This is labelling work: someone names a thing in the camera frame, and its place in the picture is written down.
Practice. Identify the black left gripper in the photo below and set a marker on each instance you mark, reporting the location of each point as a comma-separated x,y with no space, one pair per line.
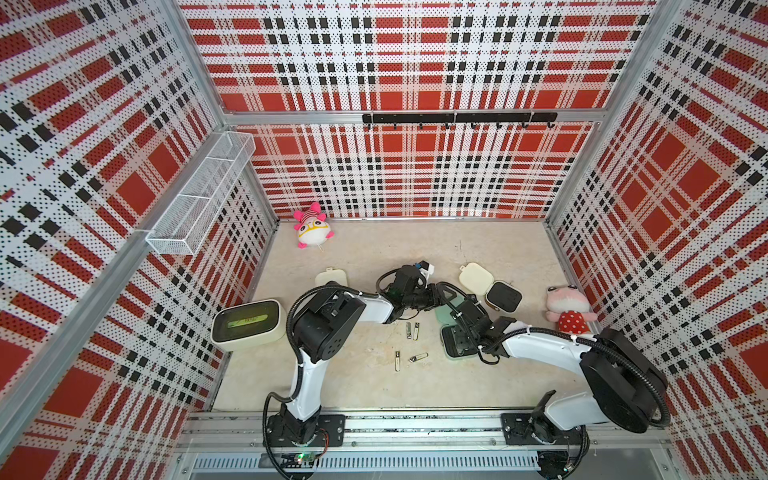
433,302

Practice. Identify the mint green manicure case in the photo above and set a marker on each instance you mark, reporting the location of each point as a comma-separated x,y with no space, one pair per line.
444,315

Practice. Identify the cream manicure case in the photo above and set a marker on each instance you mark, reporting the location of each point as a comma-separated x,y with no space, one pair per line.
331,274
497,294

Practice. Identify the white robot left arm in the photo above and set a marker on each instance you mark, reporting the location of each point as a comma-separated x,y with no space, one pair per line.
317,327

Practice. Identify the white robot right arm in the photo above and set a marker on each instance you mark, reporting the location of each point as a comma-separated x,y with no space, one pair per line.
623,387

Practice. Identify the silver clipper bottom right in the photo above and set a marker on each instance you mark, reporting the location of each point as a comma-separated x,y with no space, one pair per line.
418,357

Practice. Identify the pink frog plush red dress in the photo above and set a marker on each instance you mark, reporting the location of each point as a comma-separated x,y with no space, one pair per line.
570,310

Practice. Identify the pink white owl plush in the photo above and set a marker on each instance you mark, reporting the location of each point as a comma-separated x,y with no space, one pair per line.
312,228

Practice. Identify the white box green screen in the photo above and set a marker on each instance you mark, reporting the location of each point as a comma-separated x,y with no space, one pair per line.
248,325

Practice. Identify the black wall hook rail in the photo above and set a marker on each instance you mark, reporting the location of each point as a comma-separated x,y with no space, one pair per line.
523,118

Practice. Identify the white wire mesh shelf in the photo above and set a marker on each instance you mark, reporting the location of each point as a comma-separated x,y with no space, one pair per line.
185,224

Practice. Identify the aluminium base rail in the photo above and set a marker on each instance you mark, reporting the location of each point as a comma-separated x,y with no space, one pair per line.
417,444

